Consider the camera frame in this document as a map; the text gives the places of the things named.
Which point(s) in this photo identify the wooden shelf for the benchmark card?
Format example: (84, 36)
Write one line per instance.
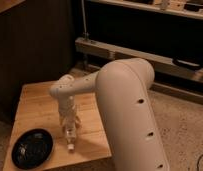
(151, 8)

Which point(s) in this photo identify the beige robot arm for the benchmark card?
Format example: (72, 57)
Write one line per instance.
(121, 91)

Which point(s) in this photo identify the black ceramic bowl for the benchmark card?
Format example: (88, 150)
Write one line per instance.
(32, 149)

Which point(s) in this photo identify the metal vertical pole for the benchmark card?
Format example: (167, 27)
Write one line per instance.
(85, 32)

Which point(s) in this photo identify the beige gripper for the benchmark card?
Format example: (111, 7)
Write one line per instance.
(67, 112)

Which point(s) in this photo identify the black handle object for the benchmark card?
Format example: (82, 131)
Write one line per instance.
(188, 65)

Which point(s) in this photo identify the clear plastic bottle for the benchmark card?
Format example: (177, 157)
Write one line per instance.
(70, 135)

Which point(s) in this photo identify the wooden table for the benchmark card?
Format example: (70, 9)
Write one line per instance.
(37, 109)

